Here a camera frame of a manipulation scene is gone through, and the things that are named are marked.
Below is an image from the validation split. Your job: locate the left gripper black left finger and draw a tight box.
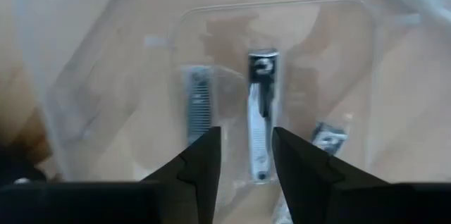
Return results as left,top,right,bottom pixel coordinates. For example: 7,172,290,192
140,126,222,224

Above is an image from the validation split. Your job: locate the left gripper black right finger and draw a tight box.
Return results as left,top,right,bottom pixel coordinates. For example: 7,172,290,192
272,127,388,224

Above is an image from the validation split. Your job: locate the clear plastic container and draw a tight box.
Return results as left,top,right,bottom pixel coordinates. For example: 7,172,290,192
13,0,451,224

